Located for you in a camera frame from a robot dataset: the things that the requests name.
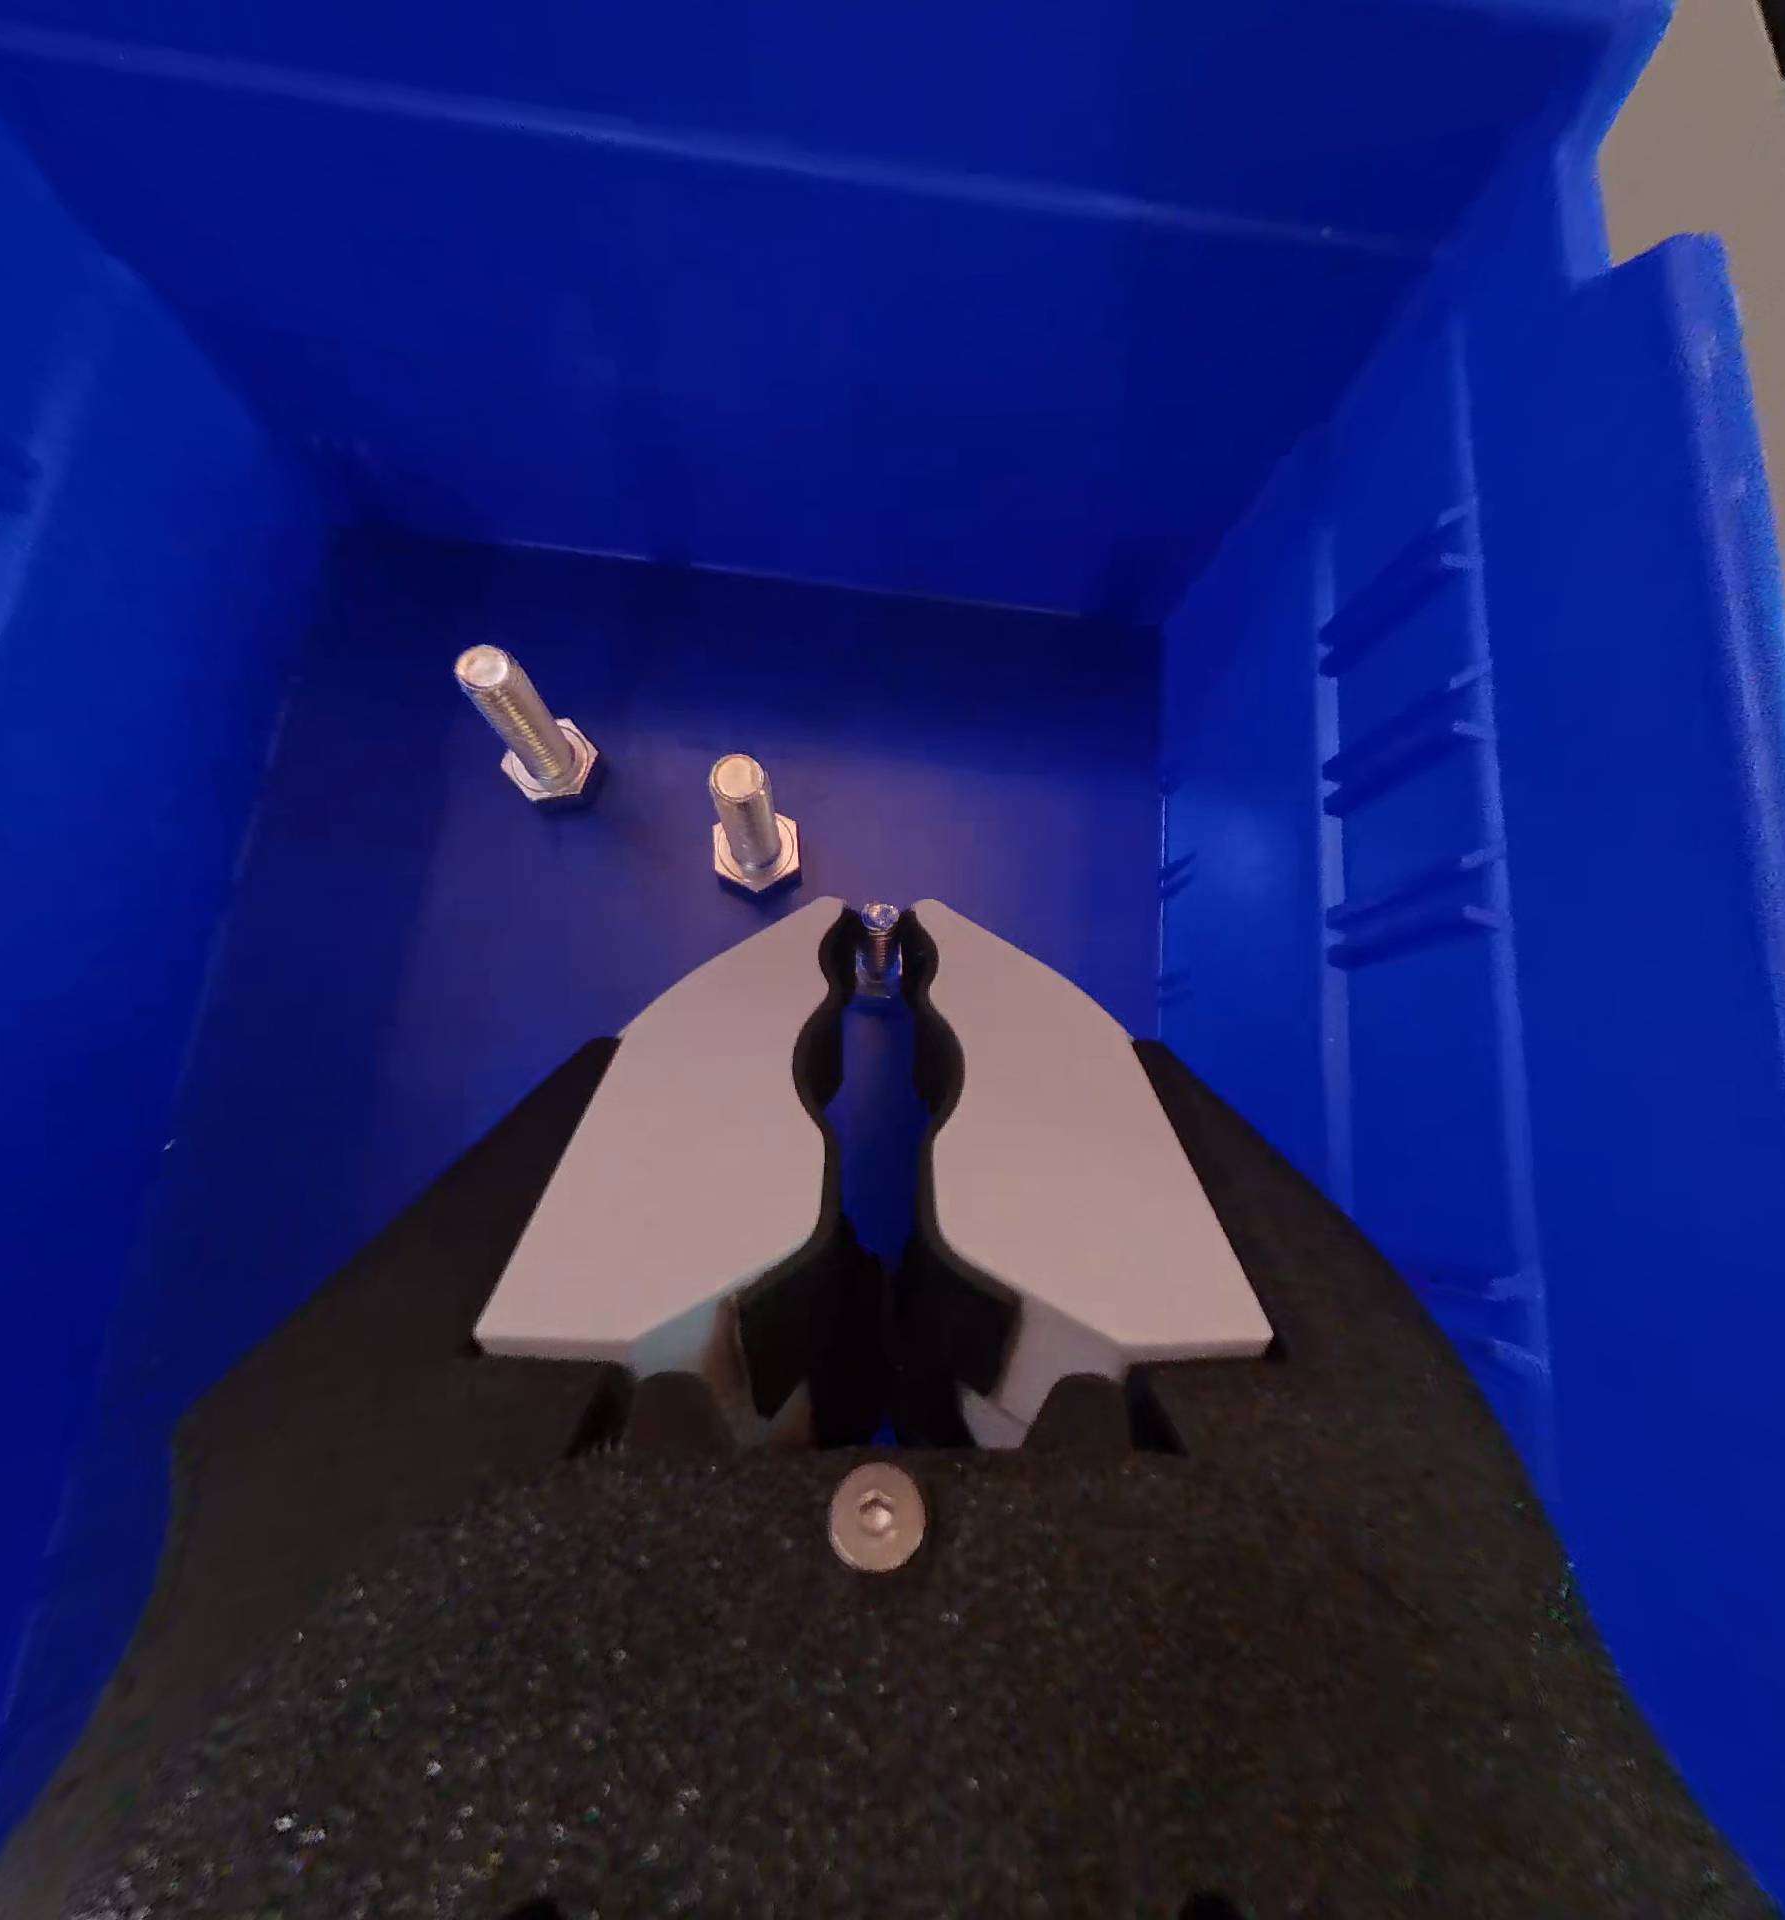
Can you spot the large steel bolt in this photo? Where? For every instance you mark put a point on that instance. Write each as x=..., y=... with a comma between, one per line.
x=510, y=713
x=744, y=819

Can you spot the blue plastic bin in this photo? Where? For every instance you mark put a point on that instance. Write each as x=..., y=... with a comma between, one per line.
x=832, y=375

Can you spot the thin long steel bolt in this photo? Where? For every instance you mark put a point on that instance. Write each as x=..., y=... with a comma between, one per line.
x=878, y=917

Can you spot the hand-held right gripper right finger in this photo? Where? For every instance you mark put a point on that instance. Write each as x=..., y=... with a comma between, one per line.
x=1086, y=1184

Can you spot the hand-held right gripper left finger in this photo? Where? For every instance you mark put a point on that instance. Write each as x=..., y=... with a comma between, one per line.
x=652, y=1184

